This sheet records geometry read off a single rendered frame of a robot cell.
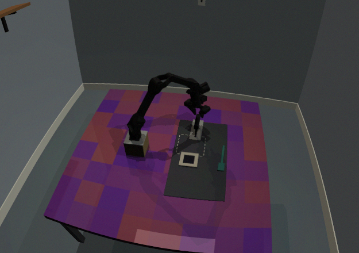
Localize green small trowel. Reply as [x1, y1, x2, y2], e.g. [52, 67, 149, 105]
[217, 145, 225, 171]

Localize black flat mat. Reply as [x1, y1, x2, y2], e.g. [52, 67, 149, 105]
[164, 120, 227, 201]

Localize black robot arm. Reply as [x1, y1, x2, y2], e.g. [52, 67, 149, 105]
[127, 72, 210, 141]

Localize beige square tile with dark centre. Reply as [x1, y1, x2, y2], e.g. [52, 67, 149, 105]
[179, 152, 199, 167]

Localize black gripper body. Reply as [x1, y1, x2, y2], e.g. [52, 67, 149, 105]
[184, 97, 211, 114]

